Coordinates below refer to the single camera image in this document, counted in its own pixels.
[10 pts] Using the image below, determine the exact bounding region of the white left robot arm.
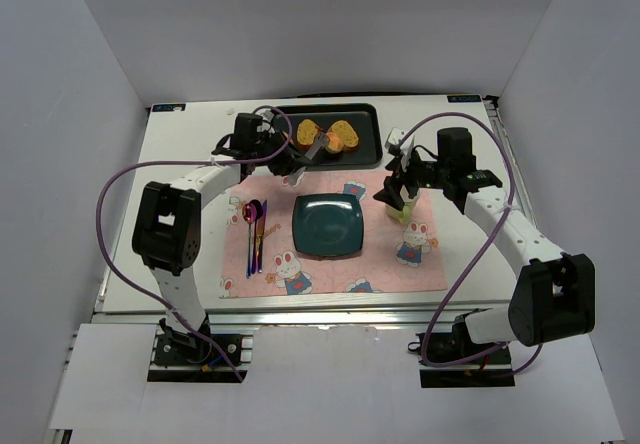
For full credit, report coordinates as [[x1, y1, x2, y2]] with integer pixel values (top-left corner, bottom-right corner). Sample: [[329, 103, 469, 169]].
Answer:
[[132, 107, 312, 362]]

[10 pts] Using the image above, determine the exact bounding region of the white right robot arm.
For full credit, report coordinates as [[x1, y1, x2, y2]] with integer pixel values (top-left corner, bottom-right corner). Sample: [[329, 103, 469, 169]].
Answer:
[[374, 127, 595, 354]]

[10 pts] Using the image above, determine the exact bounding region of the bread slice left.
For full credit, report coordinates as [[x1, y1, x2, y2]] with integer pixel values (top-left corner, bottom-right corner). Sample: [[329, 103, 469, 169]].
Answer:
[[296, 119, 321, 149]]

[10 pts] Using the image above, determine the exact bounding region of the bread slice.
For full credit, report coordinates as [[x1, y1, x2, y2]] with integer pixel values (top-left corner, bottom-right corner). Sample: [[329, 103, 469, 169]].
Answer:
[[296, 119, 321, 149], [329, 120, 360, 152]]

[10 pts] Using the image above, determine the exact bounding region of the bread slice right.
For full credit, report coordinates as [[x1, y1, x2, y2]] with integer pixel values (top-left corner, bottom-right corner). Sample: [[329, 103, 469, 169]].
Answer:
[[329, 120, 360, 152]]

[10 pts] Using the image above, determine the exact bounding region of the light green mug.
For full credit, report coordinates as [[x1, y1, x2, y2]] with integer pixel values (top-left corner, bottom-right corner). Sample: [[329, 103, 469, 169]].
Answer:
[[385, 190, 421, 225]]

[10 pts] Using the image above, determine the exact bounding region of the iridescent knife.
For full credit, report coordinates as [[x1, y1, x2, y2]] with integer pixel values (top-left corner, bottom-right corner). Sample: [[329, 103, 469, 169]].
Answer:
[[252, 200, 268, 273]]

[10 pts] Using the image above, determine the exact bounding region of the iridescent spoon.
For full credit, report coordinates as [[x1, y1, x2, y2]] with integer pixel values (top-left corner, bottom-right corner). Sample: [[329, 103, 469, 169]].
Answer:
[[242, 199, 263, 278]]

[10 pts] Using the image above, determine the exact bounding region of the dark teal square plate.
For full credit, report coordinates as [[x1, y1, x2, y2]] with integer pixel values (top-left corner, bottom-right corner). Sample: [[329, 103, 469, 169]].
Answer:
[[292, 193, 364, 258]]

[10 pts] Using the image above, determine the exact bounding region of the black baking tray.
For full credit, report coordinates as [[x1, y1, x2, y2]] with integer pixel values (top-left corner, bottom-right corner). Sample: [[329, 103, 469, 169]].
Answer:
[[280, 103, 383, 171]]

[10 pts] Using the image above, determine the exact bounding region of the pink bunny placemat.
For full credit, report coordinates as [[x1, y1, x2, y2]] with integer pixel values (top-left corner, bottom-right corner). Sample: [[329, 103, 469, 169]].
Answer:
[[220, 171, 447, 298]]

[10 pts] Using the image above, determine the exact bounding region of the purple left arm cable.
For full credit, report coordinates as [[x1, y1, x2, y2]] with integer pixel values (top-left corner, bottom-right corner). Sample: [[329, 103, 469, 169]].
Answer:
[[95, 105, 296, 383]]

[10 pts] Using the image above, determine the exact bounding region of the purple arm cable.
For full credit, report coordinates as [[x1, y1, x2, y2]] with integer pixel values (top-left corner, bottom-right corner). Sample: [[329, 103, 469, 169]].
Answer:
[[394, 111, 545, 377], [95, 105, 296, 383]]

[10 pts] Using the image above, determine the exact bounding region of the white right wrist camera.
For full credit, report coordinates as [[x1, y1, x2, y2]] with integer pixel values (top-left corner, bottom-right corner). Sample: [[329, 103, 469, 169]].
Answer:
[[384, 127, 414, 158]]

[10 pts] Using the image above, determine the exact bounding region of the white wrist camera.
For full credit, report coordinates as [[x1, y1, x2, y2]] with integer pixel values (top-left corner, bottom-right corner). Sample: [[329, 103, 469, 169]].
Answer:
[[259, 111, 277, 134], [384, 127, 414, 158]]

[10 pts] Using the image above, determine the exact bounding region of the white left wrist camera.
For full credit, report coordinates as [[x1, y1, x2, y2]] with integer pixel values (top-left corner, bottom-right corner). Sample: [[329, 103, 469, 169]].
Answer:
[[259, 111, 277, 134]]

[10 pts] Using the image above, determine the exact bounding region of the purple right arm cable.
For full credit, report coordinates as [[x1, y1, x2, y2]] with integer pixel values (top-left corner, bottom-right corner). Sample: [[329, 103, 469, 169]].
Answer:
[[394, 111, 545, 377]]

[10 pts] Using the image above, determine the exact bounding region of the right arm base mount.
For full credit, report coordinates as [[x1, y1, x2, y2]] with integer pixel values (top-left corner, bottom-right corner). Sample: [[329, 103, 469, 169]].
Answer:
[[407, 332, 515, 389]]

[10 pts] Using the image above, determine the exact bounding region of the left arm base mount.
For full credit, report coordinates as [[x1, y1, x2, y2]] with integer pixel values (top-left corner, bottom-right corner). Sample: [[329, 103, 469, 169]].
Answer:
[[147, 332, 253, 384]]

